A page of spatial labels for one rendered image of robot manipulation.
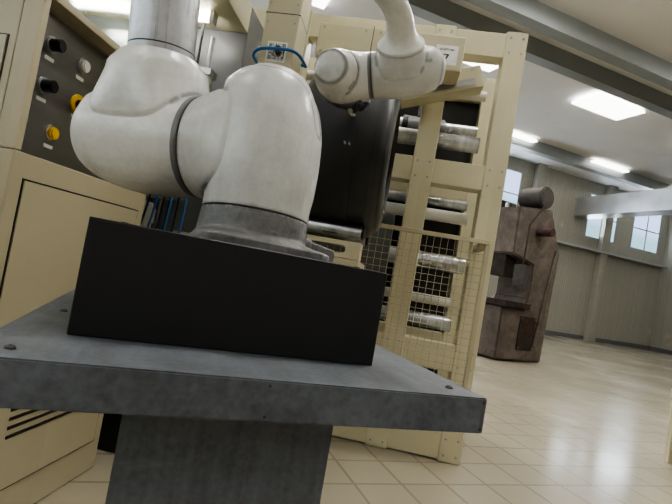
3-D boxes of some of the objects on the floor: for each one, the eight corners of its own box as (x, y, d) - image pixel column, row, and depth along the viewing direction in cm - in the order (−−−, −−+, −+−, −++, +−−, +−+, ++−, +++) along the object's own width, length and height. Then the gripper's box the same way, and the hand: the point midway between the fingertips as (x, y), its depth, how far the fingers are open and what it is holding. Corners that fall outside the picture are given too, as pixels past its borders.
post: (182, 462, 164) (306, -207, 174) (197, 449, 177) (312, -172, 188) (217, 471, 163) (340, -205, 173) (230, 456, 176) (344, -171, 186)
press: (501, 351, 699) (526, 197, 709) (560, 370, 601) (587, 191, 611) (431, 343, 650) (459, 178, 660) (483, 361, 553) (514, 167, 562)
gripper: (371, 79, 119) (376, 101, 142) (321, 73, 120) (334, 96, 144) (366, 109, 119) (372, 126, 143) (317, 102, 121) (331, 121, 145)
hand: (352, 109), depth 140 cm, fingers closed
